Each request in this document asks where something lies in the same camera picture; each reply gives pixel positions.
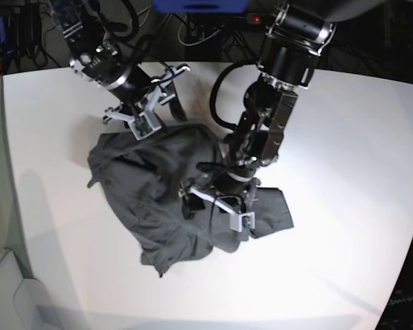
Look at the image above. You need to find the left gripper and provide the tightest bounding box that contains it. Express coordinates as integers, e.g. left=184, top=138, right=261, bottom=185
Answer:
left=182, top=170, right=257, bottom=219

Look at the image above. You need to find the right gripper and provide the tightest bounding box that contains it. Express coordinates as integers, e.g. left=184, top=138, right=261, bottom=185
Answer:
left=115, top=74, right=187, bottom=122

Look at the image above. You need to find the dark grey t-shirt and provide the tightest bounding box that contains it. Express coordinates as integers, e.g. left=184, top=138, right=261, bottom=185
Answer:
left=87, top=124, right=293, bottom=274

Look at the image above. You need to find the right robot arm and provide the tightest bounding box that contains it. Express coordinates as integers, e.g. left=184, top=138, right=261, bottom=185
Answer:
left=50, top=1, right=189, bottom=122

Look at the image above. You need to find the blue box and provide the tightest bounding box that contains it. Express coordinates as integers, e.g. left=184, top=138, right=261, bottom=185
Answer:
left=153, top=0, right=249, bottom=13

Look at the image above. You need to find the black power strip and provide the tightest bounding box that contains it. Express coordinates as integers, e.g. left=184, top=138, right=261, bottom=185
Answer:
left=246, top=12, right=272, bottom=26

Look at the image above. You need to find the grey chair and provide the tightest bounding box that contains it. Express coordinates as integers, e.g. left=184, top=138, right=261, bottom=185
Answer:
left=0, top=250, right=64, bottom=329

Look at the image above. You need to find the white cable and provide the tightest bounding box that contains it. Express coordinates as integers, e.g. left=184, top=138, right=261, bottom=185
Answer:
left=177, top=20, right=224, bottom=47

